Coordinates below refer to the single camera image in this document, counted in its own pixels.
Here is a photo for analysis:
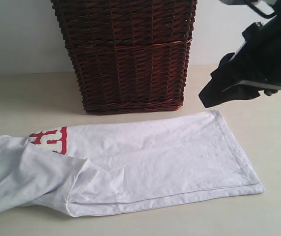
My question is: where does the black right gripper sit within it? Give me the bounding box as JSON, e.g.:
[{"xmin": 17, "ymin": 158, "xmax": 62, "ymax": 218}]
[{"xmin": 198, "ymin": 0, "xmax": 281, "ymax": 108}]

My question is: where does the white t-shirt with red lettering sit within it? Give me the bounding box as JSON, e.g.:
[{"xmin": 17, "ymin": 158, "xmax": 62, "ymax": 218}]
[{"xmin": 0, "ymin": 111, "xmax": 265, "ymax": 217}]

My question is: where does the dark brown wicker basket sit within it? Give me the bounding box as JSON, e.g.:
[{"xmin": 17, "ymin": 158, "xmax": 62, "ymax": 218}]
[{"xmin": 52, "ymin": 0, "xmax": 197, "ymax": 115}]

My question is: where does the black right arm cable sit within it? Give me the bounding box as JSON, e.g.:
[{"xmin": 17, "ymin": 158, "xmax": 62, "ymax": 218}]
[{"xmin": 245, "ymin": 0, "xmax": 279, "ymax": 19}]

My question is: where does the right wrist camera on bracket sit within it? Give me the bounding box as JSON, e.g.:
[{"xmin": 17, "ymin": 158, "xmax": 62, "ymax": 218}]
[{"xmin": 219, "ymin": 0, "xmax": 274, "ymax": 7}]

